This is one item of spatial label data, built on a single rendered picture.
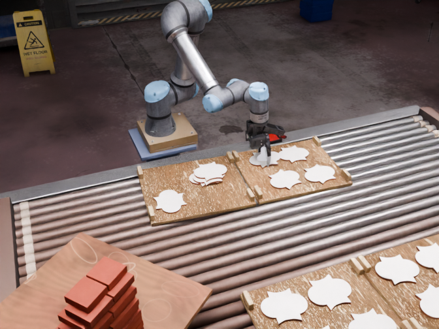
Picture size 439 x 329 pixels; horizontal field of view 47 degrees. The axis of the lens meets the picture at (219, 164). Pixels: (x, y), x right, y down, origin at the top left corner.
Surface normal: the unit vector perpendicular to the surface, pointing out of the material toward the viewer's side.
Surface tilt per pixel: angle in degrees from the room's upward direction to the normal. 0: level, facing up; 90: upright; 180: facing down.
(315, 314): 0
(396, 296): 0
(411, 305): 0
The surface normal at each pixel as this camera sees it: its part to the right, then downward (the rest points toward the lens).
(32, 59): 0.29, 0.37
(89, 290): 0.00, -0.82
